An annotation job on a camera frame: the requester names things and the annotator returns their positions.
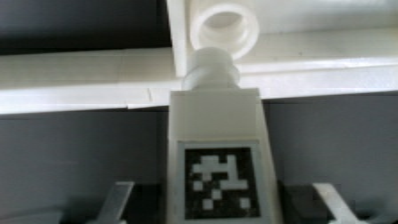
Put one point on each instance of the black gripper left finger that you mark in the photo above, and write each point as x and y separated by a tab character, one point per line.
114	205

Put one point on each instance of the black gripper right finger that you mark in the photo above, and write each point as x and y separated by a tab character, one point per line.
343	216

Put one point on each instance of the white table leg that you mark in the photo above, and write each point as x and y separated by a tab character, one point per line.
220	174

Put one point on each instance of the white square tabletop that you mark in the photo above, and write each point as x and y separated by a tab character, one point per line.
315	46

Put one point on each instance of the white L-shaped obstacle fence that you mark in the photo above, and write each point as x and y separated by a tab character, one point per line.
121	79

